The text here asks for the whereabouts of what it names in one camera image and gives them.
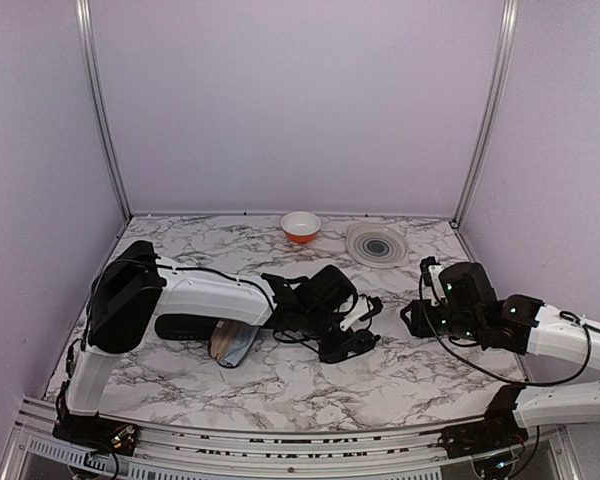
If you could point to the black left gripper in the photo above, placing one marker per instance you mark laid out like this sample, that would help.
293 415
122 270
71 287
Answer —
346 344

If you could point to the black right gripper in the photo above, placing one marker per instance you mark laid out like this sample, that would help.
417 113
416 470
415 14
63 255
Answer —
418 326

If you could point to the brown fabric case red stripe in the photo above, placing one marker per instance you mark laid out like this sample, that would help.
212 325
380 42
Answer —
221 337

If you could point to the black glasses case beige lining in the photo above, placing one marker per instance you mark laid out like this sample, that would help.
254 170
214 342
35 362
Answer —
185 327

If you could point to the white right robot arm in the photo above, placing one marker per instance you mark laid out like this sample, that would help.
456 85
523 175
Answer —
464 306

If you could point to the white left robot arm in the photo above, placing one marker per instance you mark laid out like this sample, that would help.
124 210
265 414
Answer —
324 313

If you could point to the white plate with blue spiral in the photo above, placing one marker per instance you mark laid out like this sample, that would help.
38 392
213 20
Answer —
377 246

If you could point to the orange bowl with white inside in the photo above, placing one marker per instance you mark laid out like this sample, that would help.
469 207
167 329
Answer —
300 226

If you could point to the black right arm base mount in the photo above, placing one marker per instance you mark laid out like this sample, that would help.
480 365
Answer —
497 428

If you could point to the aluminium frame post right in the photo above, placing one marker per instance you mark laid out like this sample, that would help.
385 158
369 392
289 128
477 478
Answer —
495 92

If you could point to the aluminium frame post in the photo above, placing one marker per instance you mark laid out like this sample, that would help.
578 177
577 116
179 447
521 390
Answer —
495 92
88 45

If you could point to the aluminium front frame rail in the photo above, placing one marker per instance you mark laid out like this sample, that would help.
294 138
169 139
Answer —
172 452

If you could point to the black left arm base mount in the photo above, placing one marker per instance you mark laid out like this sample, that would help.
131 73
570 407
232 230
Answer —
95 431

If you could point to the aluminium frame post left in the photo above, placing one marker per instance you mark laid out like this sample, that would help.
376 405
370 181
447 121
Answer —
88 45

